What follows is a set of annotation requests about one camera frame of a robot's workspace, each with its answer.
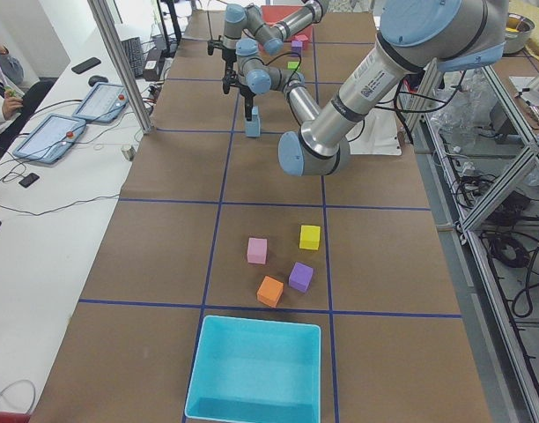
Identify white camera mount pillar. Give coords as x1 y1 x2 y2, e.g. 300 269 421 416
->
346 108 402 156

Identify left teach pendant tablet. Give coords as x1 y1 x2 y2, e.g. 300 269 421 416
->
12 114 86 165

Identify black computer mouse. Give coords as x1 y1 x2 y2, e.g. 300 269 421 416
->
88 75 108 87

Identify pink plastic bin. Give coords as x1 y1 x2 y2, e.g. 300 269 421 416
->
262 5 313 41

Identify light blue block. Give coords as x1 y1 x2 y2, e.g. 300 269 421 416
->
244 118 261 138
249 106 260 125

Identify black keyboard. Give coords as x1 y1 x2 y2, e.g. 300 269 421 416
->
121 37 144 78

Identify yellow block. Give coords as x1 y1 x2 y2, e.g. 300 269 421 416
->
299 225 321 251

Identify right teach pendant tablet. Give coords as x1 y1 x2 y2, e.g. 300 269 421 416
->
72 82 128 123

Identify small metal weight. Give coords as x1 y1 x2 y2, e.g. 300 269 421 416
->
121 145 135 161

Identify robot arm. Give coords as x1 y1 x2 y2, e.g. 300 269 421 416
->
221 0 329 74
223 1 509 176

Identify cyan plastic bin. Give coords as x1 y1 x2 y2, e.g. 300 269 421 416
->
184 315 321 422

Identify person at desk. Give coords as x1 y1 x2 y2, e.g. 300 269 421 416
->
0 42 54 158

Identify orange block left side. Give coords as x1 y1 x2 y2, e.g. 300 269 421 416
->
256 276 284 308

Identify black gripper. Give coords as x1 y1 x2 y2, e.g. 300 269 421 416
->
239 84 255 120
222 47 237 75

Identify teach pendant tablet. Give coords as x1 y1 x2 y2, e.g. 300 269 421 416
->
72 82 128 123
12 114 86 165

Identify aluminium frame post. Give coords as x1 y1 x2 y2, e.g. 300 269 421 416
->
87 0 152 135

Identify purple block left side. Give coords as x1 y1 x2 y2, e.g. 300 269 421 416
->
288 262 314 293

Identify light pink block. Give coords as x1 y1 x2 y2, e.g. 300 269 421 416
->
247 237 268 264

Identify purple block right side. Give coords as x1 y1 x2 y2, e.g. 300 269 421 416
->
291 40 303 55

